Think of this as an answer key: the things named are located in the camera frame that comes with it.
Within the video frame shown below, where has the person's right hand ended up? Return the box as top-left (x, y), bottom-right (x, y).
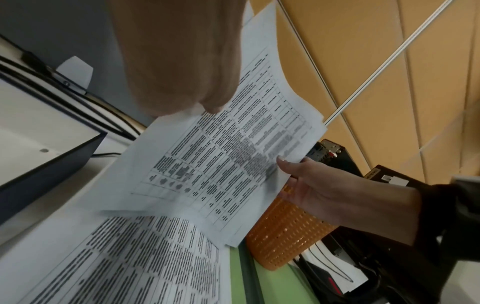
top-left (276, 156), bottom-right (427, 247)

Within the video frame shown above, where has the person's left hand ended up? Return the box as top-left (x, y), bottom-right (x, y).
top-left (108, 0), bottom-right (249, 117)

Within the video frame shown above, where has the green folder with dark spine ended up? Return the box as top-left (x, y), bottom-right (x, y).
top-left (226, 237), bottom-right (320, 304)

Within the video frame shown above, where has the stack of printed papers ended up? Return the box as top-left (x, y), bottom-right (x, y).
top-left (0, 1), bottom-right (328, 304)

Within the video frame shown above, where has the white tray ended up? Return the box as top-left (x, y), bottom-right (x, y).
top-left (0, 73), bottom-right (108, 225)

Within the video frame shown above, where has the black desktop computer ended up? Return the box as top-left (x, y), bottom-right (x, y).
top-left (306, 138), bottom-right (365, 179)

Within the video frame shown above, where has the white paper sticker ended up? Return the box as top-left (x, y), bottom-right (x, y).
top-left (380, 174), bottom-right (409, 187)

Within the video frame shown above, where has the black monitor with vented back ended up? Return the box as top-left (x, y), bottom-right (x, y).
top-left (362, 164), bottom-right (457, 304)

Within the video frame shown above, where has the orange mesh basket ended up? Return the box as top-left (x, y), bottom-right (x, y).
top-left (245, 182), bottom-right (341, 271)

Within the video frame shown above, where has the black monitor stand red stripe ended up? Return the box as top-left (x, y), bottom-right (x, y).
top-left (299, 228), bottom-right (380, 304)

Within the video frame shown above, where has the white divider bracket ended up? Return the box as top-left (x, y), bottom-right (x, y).
top-left (55, 55), bottom-right (94, 96)

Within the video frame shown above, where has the thick black monitor cable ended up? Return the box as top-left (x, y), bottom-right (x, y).
top-left (0, 55), bottom-right (138, 141)

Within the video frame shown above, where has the thin black cable with plug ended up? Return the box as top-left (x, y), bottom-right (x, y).
top-left (0, 34), bottom-right (91, 96)

